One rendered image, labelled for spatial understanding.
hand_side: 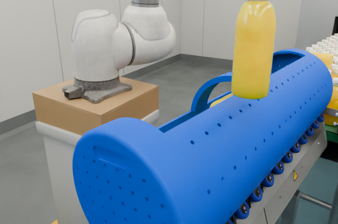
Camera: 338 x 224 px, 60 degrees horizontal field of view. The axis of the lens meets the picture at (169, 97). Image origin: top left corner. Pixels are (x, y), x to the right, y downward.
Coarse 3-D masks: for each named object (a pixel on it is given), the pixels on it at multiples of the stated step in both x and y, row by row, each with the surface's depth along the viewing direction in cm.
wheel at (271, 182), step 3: (270, 174) 79; (267, 177) 78; (270, 177) 78; (273, 177) 80; (264, 180) 77; (267, 180) 78; (270, 180) 78; (273, 180) 79; (264, 183) 77; (267, 183) 77; (270, 183) 78; (273, 183) 78; (267, 186) 78; (270, 186) 78
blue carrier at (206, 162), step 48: (288, 96) 75; (96, 144) 49; (144, 144) 44; (192, 144) 48; (240, 144) 55; (288, 144) 73; (96, 192) 54; (144, 192) 44; (192, 192) 43; (240, 192) 54
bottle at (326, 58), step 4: (312, 52) 136; (316, 52) 136; (320, 56) 133; (324, 56) 132; (328, 56) 131; (332, 56) 132; (324, 60) 132; (328, 60) 131; (332, 60) 135; (328, 64) 131; (328, 68) 133
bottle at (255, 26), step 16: (256, 0) 49; (240, 16) 50; (256, 16) 48; (272, 16) 48; (240, 32) 50; (256, 32) 48; (272, 32) 49; (240, 48) 51; (256, 48) 49; (272, 48) 50; (240, 64) 51; (256, 64) 50; (240, 80) 52; (256, 80) 51; (240, 96) 53; (256, 96) 52
